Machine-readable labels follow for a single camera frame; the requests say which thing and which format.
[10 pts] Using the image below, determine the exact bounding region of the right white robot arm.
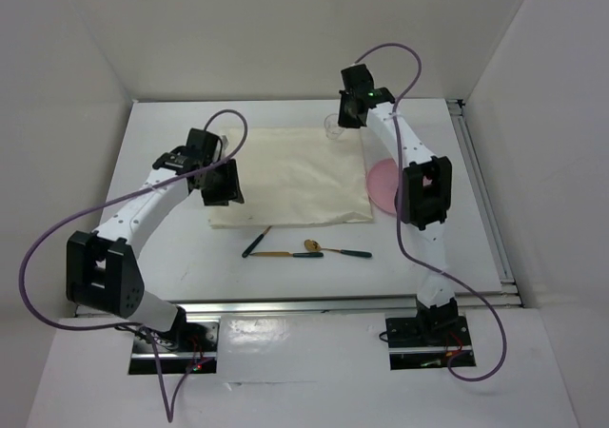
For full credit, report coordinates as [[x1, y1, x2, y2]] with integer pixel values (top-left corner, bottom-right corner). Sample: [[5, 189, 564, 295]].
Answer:
[[338, 64, 459, 345]]

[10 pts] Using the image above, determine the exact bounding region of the cream cloth napkin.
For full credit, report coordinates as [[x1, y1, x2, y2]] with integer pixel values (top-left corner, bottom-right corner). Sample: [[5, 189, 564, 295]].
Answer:
[[208, 127, 373, 229]]

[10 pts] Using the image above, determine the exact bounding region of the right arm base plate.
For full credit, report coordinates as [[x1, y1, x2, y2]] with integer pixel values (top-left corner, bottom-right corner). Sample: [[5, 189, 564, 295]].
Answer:
[[379, 316, 476, 371]]

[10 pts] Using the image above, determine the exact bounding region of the pink plate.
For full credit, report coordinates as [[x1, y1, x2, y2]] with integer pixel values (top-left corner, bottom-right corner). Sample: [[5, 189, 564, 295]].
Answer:
[[365, 159, 399, 215]]

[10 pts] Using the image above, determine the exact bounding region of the aluminium rail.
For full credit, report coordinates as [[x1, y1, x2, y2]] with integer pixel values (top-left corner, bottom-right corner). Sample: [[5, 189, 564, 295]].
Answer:
[[75, 292, 524, 318], [446, 99, 520, 295]]

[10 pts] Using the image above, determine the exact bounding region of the gold knife green handle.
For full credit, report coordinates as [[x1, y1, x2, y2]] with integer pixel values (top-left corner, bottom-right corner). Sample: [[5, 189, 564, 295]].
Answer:
[[249, 251, 324, 259]]

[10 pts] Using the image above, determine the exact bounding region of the aluminium right side rail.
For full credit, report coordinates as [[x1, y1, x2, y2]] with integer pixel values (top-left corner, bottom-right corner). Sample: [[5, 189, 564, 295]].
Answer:
[[446, 99, 520, 295]]

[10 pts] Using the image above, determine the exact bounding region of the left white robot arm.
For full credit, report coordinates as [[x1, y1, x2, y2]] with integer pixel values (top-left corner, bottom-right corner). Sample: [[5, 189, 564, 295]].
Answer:
[[66, 128, 244, 351]]

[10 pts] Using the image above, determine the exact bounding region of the gold fork green handle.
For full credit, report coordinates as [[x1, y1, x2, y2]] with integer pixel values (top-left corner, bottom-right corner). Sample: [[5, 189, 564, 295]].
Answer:
[[242, 225, 272, 258]]

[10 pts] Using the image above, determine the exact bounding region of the clear drinking glass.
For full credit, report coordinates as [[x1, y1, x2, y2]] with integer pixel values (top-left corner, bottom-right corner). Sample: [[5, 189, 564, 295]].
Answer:
[[324, 113, 344, 141]]

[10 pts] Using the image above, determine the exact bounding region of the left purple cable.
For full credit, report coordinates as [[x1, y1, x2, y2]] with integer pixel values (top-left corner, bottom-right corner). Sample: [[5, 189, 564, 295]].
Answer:
[[17, 108, 250, 422]]

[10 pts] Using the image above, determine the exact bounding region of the gold spoon green handle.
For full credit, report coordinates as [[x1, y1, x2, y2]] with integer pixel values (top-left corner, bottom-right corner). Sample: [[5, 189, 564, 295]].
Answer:
[[304, 239, 373, 259]]

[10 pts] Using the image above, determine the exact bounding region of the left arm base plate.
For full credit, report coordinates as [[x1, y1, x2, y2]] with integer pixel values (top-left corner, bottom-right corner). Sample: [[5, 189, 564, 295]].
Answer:
[[128, 321, 220, 376]]

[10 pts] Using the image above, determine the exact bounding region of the aluminium front rail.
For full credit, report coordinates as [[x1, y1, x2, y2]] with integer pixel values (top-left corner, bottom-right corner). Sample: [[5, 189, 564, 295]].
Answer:
[[75, 292, 524, 318]]

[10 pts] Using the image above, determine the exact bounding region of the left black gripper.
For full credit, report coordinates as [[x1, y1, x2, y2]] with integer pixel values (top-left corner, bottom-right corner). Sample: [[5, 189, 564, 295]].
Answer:
[[197, 158, 245, 206]]

